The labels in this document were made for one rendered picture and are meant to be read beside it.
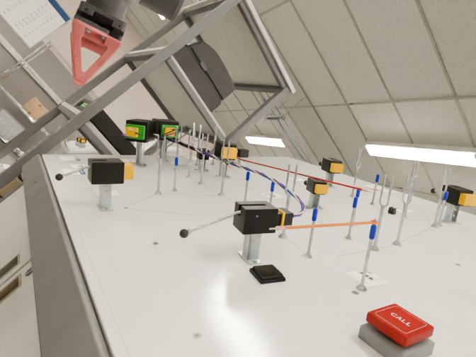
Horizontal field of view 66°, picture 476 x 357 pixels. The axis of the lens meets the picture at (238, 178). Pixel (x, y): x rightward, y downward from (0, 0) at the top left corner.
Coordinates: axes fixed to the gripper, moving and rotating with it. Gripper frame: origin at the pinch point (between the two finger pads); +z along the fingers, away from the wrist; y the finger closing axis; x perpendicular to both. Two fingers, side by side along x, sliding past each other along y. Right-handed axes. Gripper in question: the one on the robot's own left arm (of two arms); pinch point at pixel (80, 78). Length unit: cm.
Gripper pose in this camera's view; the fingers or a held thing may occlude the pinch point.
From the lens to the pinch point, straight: 61.2
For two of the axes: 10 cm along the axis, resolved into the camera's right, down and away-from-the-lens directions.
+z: -3.4, 9.4, -0.2
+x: -8.3, -3.1, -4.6
